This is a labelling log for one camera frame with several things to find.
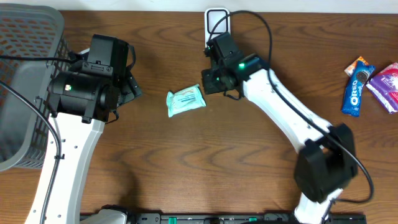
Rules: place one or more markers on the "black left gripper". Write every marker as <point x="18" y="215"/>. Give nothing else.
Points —
<point x="131" y="86"/>

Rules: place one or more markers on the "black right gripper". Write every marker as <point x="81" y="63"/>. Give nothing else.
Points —
<point x="210" y="81"/>

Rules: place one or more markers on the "mint green wipes pack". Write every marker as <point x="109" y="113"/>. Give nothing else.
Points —
<point x="184" y="100"/>

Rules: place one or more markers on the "orange Kleenex tissue pack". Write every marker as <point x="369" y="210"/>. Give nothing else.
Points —
<point x="350" y="69"/>

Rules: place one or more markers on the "blue snack wrapper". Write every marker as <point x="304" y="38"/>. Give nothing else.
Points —
<point x="353" y="92"/>

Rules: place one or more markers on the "purple Carefree pad pack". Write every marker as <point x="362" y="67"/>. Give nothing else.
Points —
<point x="383" y="86"/>

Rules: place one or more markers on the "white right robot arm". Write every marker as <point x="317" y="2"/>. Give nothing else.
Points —
<point x="325" y="164"/>

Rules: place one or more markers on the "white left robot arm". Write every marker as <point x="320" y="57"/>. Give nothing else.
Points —
<point x="80" y="102"/>

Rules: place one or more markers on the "white barcode scanner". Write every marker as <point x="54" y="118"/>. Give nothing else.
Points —
<point x="212" y="16"/>

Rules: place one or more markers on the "grey plastic mesh basket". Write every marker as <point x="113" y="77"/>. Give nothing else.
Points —
<point x="33" y="51"/>

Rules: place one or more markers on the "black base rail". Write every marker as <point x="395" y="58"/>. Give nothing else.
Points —
<point x="156" y="218"/>

